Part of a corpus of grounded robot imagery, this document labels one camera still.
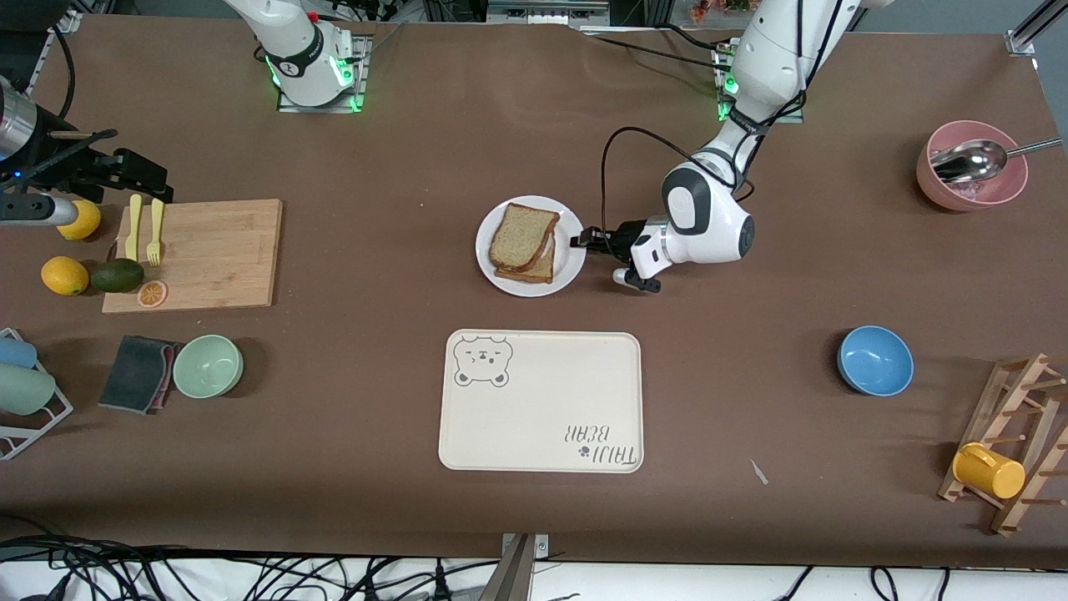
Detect white round plate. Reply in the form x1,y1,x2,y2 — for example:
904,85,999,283
476,195,587,298

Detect plain bread slice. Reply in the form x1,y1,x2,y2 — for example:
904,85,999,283
488,203,562,270

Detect yellow lemon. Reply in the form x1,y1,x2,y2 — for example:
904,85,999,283
41,255,90,296
58,199,103,241

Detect yellow plastic knife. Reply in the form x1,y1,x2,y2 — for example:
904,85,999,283
125,194,144,262

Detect yellow plastic fork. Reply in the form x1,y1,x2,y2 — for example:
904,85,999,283
146,197,166,267

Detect wooden cutting board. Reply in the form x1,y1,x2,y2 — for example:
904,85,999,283
102,198,284,315

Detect green avocado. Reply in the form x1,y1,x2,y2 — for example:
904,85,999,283
90,258,145,294

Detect cream bear print tray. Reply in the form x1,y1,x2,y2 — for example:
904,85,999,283
438,330,645,474

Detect light blue cup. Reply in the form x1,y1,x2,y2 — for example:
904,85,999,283
0,336,38,370

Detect pale green bowl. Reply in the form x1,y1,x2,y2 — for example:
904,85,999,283
172,334,245,399

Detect grey folded cloth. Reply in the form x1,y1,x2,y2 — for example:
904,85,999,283
98,335,178,416

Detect pale green cup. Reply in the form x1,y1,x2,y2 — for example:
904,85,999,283
0,364,57,417

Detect grey equipment box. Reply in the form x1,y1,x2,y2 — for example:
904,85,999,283
486,0,612,26

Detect blue bowl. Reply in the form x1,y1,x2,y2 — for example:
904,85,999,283
837,325,915,397

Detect pink bowl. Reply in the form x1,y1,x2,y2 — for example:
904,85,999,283
916,120,1029,212

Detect metal spoon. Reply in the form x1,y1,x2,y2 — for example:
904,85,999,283
930,138,1063,185

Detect grey metal profile bar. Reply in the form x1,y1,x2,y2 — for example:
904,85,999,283
477,534,537,601

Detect wooden mug rack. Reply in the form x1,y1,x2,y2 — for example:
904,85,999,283
937,352,1068,538

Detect yellow mug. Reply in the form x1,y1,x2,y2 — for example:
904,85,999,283
952,442,1027,500

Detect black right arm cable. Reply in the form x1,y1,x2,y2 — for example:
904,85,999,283
52,29,76,126

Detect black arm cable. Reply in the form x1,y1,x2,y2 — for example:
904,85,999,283
601,0,844,243
52,29,76,126

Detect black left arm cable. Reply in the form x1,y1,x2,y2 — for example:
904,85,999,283
601,0,844,243

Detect aluminium frame rail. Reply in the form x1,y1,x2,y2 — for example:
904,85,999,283
25,8,84,93

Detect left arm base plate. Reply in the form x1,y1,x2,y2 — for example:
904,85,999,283
713,38,806,124

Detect black table cable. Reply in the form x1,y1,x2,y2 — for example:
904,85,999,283
576,29,735,72

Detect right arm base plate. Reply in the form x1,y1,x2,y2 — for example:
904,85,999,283
277,33,372,114

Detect white wire rack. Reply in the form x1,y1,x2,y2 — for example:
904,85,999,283
0,327,74,462

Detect metal bracket plate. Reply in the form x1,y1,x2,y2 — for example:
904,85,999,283
501,533,551,560

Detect tangled black floor cables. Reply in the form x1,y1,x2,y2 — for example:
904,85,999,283
0,534,501,601

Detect aluminium frame corner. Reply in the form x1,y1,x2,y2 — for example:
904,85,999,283
1005,0,1068,58

